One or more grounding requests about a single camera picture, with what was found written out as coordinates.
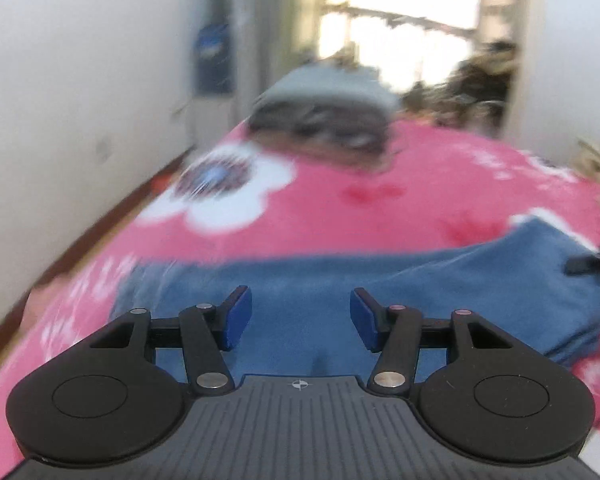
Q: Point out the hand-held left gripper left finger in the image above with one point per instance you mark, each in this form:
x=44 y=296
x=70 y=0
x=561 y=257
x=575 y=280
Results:
x=237 y=317

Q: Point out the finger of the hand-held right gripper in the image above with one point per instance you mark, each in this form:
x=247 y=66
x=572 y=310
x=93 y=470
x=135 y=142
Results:
x=587 y=264

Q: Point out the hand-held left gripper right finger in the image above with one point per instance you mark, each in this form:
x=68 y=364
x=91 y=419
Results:
x=365 y=317

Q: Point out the blue jeans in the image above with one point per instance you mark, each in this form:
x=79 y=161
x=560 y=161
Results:
x=305 y=285

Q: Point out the stack of folded clothes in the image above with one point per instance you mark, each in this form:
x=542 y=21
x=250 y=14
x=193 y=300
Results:
x=325 y=130

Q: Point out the cream nightstand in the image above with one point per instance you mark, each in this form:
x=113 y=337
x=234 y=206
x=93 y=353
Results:
x=597 y=157

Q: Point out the pink floral blanket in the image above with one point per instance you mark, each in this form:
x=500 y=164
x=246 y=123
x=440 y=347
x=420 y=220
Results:
x=355 y=210

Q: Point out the black wheelchair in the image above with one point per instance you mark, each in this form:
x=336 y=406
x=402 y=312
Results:
x=480 y=90

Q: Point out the blue water jug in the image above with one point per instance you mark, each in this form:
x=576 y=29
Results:
x=212 y=57

